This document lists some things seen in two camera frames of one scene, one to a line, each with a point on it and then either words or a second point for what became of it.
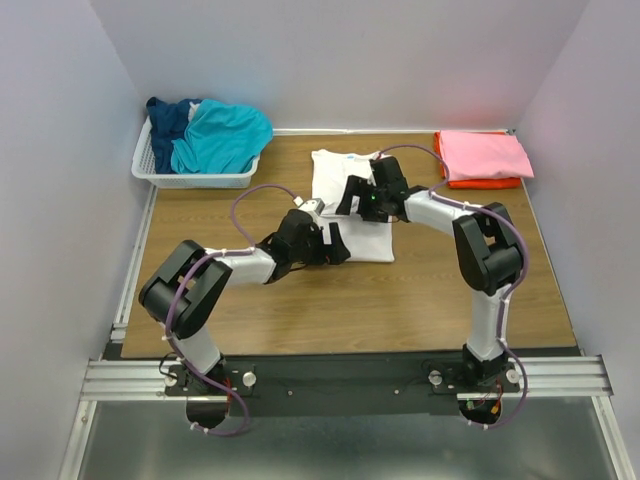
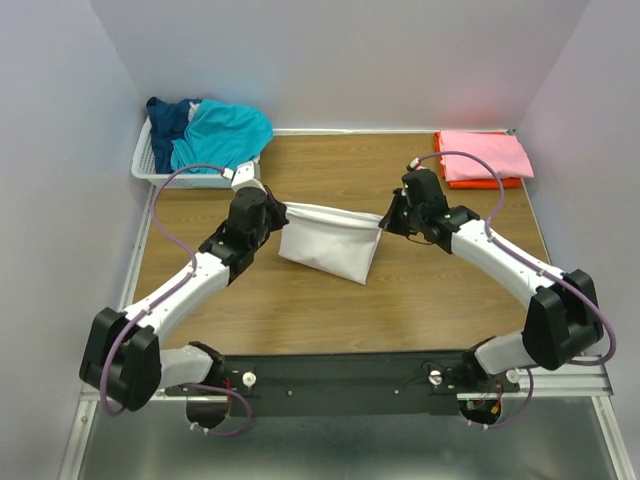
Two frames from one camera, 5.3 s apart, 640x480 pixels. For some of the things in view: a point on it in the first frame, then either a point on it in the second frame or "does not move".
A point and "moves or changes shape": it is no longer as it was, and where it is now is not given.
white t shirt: x=365 y=240 moves or changes shape
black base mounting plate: x=347 y=384 does not move
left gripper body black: x=313 y=250 → x=272 y=221
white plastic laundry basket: x=144 y=167 does not move
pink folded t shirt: x=484 y=155 does not move
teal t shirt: x=221 y=137 does not move
